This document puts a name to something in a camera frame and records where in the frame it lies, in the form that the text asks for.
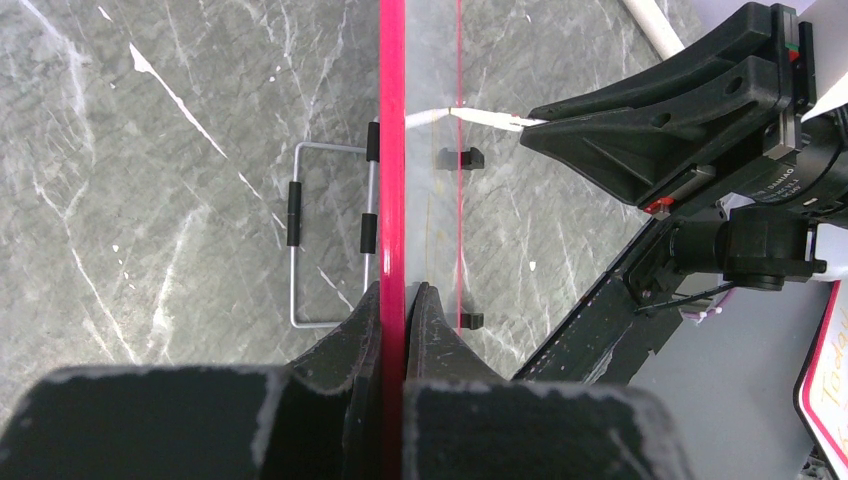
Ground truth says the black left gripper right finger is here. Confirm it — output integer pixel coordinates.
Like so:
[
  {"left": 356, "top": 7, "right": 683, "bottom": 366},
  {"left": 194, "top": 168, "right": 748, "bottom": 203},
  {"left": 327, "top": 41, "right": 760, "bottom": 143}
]
[{"left": 402, "top": 283, "right": 693, "bottom": 479}]

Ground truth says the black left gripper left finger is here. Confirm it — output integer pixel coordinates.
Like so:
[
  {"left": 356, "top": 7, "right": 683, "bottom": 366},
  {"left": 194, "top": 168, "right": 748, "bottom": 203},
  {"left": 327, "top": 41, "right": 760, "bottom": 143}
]
[{"left": 1, "top": 285, "right": 381, "bottom": 479}]

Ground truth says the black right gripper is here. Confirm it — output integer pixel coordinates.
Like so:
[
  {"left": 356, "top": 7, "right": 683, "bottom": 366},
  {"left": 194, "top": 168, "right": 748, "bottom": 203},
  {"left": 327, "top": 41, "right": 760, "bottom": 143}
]
[{"left": 520, "top": 2, "right": 847, "bottom": 227}]

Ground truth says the white marker pen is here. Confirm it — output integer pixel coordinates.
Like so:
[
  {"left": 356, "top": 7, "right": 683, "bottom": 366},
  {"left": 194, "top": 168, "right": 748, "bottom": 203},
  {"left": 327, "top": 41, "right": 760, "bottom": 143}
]
[{"left": 448, "top": 107, "right": 547, "bottom": 132}]

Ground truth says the pink framed whiteboard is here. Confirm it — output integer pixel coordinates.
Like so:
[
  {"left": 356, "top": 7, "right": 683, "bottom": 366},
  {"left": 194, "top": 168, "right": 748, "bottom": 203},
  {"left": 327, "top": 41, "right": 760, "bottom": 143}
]
[
  {"left": 795, "top": 280, "right": 847, "bottom": 479},
  {"left": 378, "top": 0, "right": 465, "bottom": 480}
]

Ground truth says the black whiteboard clip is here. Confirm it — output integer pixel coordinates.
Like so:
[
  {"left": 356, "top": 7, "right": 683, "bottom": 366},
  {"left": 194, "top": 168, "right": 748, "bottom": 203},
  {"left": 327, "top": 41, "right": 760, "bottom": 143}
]
[
  {"left": 435, "top": 147, "right": 485, "bottom": 171},
  {"left": 459, "top": 312, "right": 485, "bottom": 330}
]

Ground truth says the white pvc pipe frame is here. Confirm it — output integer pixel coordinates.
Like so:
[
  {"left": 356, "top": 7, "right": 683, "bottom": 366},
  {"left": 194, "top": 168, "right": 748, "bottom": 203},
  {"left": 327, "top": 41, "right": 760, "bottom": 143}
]
[{"left": 623, "top": 0, "right": 684, "bottom": 60}]

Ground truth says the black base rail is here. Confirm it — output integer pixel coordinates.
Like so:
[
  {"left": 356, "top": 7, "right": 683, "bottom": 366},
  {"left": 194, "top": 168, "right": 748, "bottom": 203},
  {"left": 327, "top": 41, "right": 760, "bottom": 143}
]
[{"left": 513, "top": 220, "right": 684, "bottom": 384}]

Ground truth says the silver wire whiteboard stand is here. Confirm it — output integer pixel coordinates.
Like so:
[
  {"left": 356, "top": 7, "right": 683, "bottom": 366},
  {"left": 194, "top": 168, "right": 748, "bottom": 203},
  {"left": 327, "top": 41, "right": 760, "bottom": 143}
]
[{"left": 285, "top": 120, "right": 380, "bottom": 331}]

